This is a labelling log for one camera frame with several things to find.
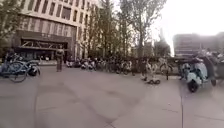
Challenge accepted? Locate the row of parked bicycles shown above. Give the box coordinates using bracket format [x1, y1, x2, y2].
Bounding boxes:
[65, 55, 174, 77]

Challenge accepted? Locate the person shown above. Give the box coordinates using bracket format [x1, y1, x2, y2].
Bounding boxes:
[55, 45, 66, 73]
[139, 58, 153, 82]

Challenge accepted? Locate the row of trees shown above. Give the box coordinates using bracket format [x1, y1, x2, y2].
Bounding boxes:
[79, 0, 168, 61]

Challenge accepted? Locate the grey paved square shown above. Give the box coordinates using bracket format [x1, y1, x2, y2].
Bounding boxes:
[0, 65, 224, 128]

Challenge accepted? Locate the small delivery robot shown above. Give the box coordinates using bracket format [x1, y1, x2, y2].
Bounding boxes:
[146, 75, 162, 85]

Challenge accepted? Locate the large beige office building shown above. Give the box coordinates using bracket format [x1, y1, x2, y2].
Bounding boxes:
[0, 0, 101, 62]

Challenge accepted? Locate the pale blue scooter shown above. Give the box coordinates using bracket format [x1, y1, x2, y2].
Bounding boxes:
[182, 56, 218, 94]

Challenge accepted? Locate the dark building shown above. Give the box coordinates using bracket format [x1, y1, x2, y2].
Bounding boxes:
[172, 31, 224, 58]

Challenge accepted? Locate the blue parked bicycle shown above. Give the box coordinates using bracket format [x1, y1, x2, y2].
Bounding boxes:
[0, 53, 42, 84]

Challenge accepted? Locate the tree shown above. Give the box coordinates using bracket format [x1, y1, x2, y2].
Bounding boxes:
[0, 0, 23, 51]

